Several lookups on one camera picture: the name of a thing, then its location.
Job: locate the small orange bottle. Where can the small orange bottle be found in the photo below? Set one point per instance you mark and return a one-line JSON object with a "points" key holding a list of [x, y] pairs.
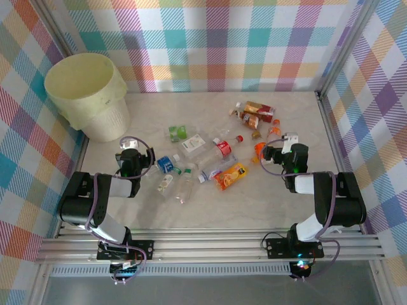
{"points": [[259, 148]]}

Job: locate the clear bottle blue label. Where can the clear bottle blue label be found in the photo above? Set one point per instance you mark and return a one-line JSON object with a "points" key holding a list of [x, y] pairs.
{"points": [[164, 163]]}

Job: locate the small brown crushed bottle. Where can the small brown crushed bottle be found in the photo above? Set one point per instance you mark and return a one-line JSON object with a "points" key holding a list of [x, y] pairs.
{"points": [[256, 136]]}

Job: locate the bottle with orange cap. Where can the bottle with orange cap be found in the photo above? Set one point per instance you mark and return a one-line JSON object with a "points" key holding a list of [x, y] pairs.
{"points": [[273, 130]]}

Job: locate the crushed bottle green label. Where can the crushed bottle green label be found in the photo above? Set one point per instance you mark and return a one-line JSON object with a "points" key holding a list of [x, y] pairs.
{"points": [[176, 132]]}

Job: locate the orange juice pouch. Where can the orange juice pouch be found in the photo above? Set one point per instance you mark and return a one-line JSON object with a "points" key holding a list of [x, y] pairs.
{"points": [[230, 176]]}

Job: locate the clear bottle green cap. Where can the clear bottle green cap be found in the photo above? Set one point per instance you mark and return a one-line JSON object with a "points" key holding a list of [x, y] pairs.
{"points": [[185, 189]]}

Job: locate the cola bottle red label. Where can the cola bottle red label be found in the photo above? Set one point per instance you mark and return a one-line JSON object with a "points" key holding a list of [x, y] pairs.
{"points": [[224, 149]]}

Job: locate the clear bottle white cap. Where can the clear bottle white cap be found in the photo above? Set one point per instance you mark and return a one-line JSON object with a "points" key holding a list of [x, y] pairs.
{"points": [[217, 140]]}

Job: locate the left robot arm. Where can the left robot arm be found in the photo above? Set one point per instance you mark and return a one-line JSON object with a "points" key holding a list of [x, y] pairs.
{"points": [[76, 203]]}

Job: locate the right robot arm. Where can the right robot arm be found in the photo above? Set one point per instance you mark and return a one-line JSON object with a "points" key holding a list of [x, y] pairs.
{"points": [[346, 203]]}

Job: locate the white ribbed waste bin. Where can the white ribbed waste bin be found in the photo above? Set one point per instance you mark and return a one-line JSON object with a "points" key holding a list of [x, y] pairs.
{"points": [[111, 125]]}

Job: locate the cream waste bin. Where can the cream waste bin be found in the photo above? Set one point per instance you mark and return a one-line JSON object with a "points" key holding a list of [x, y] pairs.
{"points": [[79, 82]]}

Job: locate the bottle brown orange label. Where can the bottle brown orange label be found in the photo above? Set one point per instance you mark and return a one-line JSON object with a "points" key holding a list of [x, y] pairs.
{"points": [[250, 120]]}

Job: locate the square clear bottle white label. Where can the square clear bottle white label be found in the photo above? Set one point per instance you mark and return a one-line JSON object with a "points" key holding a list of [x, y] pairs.
{"points": [[192, 143]]}

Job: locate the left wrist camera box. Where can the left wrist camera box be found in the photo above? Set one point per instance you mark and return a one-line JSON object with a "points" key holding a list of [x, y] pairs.
{"points": [[129, 144]]}

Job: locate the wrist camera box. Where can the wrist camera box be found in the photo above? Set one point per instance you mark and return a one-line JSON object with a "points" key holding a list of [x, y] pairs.
{"points": [[291, 139], [129, 144]]}

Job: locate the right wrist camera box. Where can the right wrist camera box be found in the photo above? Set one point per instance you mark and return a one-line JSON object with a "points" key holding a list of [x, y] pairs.
{"points": [[291, 139]]}

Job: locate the aluminium table side rail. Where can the aluminium table side rail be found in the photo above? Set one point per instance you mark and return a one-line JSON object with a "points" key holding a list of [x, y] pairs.
{"points": [[330, 133], [81, 155]]}

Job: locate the aluminium base rail beam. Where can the aluminium base rail beam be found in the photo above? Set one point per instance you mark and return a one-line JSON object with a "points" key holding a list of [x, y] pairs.
{"points": [[206, 248]]}

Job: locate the aluminium frame post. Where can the aluminium frame post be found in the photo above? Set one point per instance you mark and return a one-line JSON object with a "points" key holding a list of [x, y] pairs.
{"points": [[346, 47], [380, 286], [37, 286], [59, 28]]}

